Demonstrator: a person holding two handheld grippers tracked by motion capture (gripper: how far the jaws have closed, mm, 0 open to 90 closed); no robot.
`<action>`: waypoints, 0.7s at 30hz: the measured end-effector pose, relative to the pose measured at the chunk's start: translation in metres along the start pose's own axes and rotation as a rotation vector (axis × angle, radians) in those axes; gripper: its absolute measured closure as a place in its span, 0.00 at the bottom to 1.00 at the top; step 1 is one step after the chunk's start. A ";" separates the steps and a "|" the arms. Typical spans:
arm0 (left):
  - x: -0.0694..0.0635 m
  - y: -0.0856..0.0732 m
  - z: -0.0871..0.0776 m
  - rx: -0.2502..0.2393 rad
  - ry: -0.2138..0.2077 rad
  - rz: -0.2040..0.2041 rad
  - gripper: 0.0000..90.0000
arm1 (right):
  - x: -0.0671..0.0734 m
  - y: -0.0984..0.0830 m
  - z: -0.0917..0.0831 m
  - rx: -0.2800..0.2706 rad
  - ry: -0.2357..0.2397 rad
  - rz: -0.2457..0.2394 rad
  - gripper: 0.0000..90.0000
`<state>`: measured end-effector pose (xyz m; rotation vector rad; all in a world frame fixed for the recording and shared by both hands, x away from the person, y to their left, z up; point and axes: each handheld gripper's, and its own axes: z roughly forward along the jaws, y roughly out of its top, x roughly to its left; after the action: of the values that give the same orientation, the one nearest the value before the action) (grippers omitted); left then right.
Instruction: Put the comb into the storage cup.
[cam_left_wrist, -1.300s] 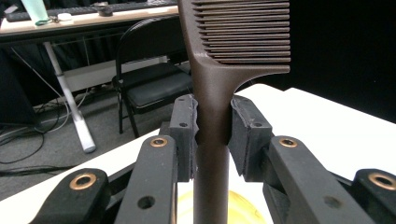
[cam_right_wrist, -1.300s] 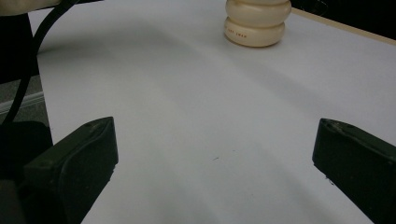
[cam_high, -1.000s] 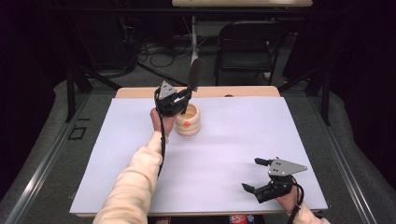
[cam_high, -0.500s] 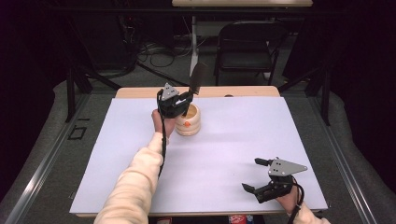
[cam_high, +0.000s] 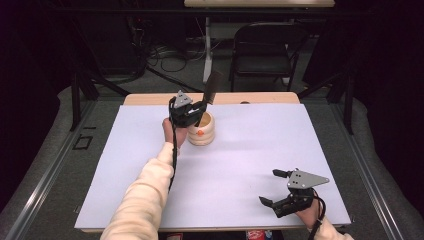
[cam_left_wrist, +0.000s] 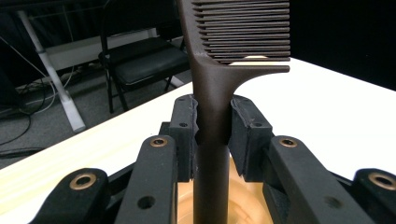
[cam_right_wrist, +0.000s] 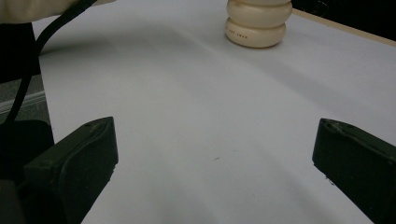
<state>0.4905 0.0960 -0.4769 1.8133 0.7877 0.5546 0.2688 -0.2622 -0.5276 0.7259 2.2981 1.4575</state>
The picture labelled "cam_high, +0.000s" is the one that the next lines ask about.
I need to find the white desk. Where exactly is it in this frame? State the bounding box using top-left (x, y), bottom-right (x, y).
top-left (183, 0), bottom-right (336, 86)

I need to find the black folding chair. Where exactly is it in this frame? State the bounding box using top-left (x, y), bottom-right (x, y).
top-left (229, 21), bottom-right (309, 93)

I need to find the black metal frame stand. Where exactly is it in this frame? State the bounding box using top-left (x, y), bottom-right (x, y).
top-left (68, 66), bottom-right (132, 132)
top-left (296, 71), bottom-right (355, 136)

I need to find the cream ribbed cup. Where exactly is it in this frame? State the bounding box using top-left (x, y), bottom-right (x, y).
top-left (186, 111), bottom-right (216, 147)

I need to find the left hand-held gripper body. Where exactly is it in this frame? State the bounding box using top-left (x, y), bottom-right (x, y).
top-left (168, 89), bottom-right (201, 129)

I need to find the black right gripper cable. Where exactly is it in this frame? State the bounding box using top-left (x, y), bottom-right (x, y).
top-left (308, 189), bottom-right (328, 240)

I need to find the white table mat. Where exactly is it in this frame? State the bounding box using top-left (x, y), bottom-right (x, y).
top-left (73, 103), bottom-right (352, 230)

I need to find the black horizontal frame bar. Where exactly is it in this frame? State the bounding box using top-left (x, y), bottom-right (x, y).
top-left (49, 7), bottom-right (368, 18)

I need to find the tangle of floor cables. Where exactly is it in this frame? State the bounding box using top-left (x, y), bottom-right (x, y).
top-left (146, 41), bottom-right (208, 74)

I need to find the person's left hand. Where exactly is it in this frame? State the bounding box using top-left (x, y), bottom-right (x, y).
top-left (162, 117), bottom-right (189, 149)

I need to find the black kitchen knife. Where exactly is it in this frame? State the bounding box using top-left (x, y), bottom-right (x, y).
top-left (194, 70), bottom-right (224, 128)

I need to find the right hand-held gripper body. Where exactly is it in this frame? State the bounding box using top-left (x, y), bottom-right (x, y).
top-left (271, 169), bottom-right (330, 219)

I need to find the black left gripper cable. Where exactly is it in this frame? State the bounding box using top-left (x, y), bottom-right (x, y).
top-left (168, 98), bottom-right (180, 193)

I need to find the red packet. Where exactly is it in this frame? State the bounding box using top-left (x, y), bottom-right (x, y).
top-left (244, 229), bottom-right (272, 240)

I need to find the person's right hand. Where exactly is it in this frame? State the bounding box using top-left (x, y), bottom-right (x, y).
top-left (294, 196), bottom-right (326, 230)

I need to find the metal floor rail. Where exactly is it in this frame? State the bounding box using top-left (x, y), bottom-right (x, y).
top-left (329, 99), bottom-right (406, 240)
top-left (4, 99), bottom-right (98, 240)

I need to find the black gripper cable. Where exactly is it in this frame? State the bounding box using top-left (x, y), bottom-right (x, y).
top-left (168, 98), bottom-right (180, 193)
top-left (308, 189), bottom-right (328, 240)

